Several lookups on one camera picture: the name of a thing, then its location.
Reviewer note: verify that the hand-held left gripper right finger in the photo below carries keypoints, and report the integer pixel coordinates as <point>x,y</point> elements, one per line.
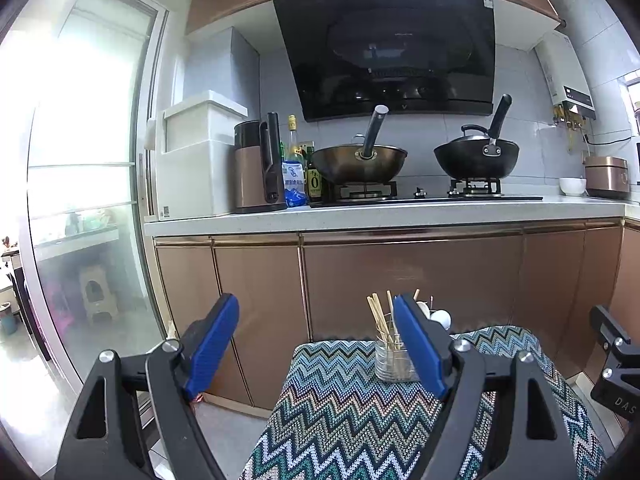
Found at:
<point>420,345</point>

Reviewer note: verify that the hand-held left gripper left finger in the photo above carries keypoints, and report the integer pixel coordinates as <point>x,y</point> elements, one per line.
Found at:
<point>212,345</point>

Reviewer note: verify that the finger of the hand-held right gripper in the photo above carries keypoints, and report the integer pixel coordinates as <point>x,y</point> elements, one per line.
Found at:
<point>607,325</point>

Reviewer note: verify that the white spoon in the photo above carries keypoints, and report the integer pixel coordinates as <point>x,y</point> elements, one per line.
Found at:
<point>441,317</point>
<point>424,308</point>

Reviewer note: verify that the bunch of wooden chopsticks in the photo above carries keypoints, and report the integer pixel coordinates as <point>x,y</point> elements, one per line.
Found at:
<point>389,305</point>

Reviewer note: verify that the zigzag patterned cloth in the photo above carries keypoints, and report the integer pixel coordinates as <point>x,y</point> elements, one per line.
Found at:
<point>340,400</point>

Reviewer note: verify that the beige plastic stool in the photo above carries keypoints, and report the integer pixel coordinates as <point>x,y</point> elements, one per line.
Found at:
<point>95,277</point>

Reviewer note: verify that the white bowl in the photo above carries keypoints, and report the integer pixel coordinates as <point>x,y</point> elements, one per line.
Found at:
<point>572,187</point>

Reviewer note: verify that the black gas stove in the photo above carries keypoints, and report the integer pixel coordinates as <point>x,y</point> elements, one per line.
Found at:
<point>425,200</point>

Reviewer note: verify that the bronze rice cooker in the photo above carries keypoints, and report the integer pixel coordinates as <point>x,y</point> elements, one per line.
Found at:
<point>605,177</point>

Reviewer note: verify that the pink plastic stool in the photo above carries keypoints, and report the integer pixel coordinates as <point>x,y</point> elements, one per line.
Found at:
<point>57,305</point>

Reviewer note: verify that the bronze and black kettle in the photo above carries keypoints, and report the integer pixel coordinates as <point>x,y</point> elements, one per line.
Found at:
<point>250,175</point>

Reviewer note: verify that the white storage container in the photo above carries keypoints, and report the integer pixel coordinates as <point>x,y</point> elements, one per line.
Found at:
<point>200,170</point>

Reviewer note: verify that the blue and white bag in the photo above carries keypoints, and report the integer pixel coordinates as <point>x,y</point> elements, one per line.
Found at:
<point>294,180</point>

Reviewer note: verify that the bronze wok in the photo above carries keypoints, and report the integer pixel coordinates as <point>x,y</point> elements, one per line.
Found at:
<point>357,167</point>

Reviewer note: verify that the black wok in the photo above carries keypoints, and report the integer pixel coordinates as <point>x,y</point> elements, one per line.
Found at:
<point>475,162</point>

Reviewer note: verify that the dark bottle yellow label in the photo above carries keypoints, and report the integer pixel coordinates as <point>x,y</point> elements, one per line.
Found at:
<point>314,180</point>

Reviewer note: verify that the teal bucket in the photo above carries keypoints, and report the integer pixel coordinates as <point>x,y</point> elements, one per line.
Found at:
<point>7,317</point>

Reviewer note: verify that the metal wok lid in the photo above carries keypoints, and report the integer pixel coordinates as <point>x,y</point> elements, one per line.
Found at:
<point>474,134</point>

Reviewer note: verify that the clear oil bottle yellow cap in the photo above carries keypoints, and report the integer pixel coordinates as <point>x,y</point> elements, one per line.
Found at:
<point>294,137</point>

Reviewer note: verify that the sliding glass door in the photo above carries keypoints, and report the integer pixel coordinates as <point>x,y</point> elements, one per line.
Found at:
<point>90,135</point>

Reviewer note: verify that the white water heater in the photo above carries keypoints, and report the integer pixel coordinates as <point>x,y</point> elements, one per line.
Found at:
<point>565,75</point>

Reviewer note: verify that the black range hood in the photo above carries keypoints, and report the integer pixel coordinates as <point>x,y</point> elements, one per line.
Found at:
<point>385,60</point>

